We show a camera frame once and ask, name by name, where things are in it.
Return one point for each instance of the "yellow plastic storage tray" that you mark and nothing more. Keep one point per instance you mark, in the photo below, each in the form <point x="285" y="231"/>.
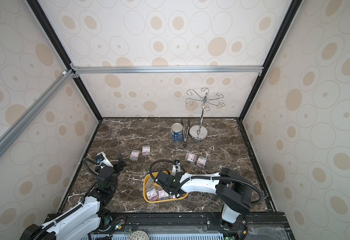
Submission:
<point x="154" y="194"/>

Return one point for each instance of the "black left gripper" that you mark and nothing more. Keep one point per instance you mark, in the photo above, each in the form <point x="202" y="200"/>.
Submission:
<point x="120" y="167"/>

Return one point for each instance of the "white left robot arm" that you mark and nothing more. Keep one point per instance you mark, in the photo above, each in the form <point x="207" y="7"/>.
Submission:
<point x="85" y="217"/>

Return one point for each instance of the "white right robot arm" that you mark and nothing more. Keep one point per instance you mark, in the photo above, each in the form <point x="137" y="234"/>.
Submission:
<point x="237" y="193"/>

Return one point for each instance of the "black corner frame post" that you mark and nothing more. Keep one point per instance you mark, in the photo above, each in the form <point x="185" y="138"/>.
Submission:
<point x="286" y="23"/>

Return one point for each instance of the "metal tongs black tips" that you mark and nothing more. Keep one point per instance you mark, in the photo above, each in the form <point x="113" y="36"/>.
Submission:
<point x="186" y="128"/>

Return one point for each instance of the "chrome hook stand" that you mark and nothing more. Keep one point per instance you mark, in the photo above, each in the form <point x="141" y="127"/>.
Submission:
<point x="198" y="132"/>

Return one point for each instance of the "black left corner post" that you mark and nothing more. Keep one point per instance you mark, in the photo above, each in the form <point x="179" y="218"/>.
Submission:
<point x="41" y="17"/>

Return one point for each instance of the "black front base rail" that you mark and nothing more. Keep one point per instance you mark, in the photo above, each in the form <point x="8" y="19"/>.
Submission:
<point x="193" y="226"/>

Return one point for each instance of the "blue labelled tin can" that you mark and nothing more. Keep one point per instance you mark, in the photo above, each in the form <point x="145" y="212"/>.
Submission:
<point x="177" y="132"/>

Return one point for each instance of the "aluminium horizontal frame bar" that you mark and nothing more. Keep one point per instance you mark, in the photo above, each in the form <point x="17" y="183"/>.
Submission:
<point x="168" y="69"/>

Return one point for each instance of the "aluminium diagonal frame bar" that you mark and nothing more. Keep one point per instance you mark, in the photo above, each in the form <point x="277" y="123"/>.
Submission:
<point x="9" y="137"/>

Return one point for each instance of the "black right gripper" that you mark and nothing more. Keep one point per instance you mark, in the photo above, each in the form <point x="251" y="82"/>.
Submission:
<point x="159" y="177"/>

